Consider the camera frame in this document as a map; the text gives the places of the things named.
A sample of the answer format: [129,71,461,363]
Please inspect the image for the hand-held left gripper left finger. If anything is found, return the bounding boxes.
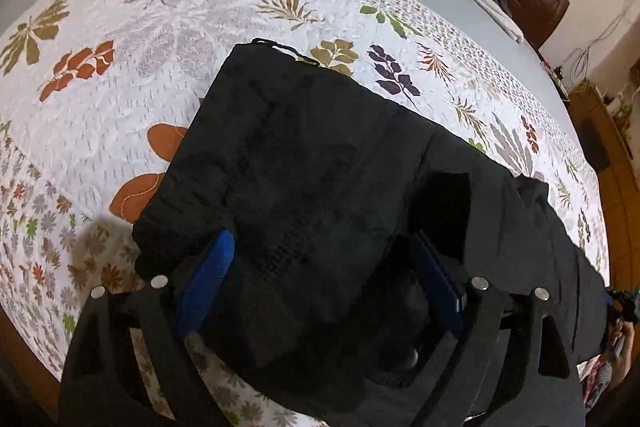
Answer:
[57,229,236,427]

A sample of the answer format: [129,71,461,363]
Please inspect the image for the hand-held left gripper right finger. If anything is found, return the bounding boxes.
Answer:
[395,232,586,427]

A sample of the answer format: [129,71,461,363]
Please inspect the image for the black pants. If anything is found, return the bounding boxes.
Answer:
[132,38,608,418]

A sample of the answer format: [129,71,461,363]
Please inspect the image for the wooden desk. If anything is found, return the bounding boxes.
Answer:
[567,57,640,288]

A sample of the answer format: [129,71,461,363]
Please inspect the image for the white floral quilt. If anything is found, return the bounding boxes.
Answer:
[0,0,611,427]

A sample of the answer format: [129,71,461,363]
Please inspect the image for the power strip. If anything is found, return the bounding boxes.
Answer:
[542,62,571,94]

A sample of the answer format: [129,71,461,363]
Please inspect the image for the white cloth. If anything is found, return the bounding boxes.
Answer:
[472,0,526,45]

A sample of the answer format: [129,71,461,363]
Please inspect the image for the wall cable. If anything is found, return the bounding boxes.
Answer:
[570,0,636,82]

